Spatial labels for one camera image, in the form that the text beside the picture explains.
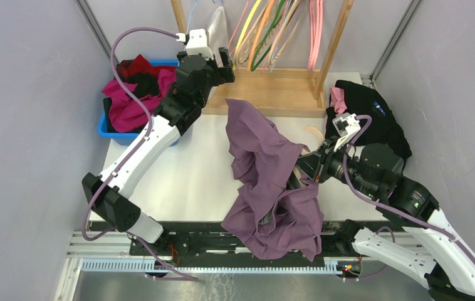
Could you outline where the white skirt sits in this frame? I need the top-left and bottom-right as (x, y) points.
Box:
(207, 6), (229, 67)

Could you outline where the pink hanger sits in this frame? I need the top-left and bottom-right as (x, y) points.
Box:
(307, 0), (324, 71)

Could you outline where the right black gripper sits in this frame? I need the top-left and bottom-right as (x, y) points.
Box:
(291, 134), (380, 198)

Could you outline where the beige wooden hanger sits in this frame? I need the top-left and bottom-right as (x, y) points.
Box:
(286, 125), (324, 190)

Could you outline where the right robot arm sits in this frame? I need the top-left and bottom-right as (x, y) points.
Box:
(296, 139), (475, 300)

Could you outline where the purple garment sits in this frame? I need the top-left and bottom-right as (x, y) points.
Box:
(221, 98), (324, 261)

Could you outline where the black garment pile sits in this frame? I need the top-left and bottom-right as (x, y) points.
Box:
(325, 80), (412, 161)

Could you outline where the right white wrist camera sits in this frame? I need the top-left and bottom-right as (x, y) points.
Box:
(332, 113), (361, 152)

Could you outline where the magenta garment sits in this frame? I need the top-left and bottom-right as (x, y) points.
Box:
(102, 66), (175, 133)

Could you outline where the pink garment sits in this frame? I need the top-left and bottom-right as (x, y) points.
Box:
(330, 87), (347, 116)

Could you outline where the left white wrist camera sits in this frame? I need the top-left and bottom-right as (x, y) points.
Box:
(176, 29), (214, 61)

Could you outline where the yellow hanger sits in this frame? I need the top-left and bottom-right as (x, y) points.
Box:
(234, 0), (262, 69)

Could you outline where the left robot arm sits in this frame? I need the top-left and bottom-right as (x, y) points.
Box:
(82, 47), (235, 255)

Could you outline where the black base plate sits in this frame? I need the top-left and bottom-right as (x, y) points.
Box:
(88, 221), (384, 269)

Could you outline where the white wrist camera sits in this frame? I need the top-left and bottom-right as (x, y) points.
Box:
(176, 29), (214, 61)
(332, 113), (361, 152)

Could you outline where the wooden hanger rack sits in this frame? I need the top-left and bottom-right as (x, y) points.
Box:
(170, 0), (355, 119)

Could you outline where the orange hanger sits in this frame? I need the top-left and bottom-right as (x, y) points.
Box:
(246, 0), (277, 71)

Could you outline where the blue plastic bin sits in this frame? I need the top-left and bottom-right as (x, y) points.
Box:
(98, 55), (179, 145)

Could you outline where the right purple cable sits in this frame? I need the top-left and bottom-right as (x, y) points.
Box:
(342, 114), (475, 301)

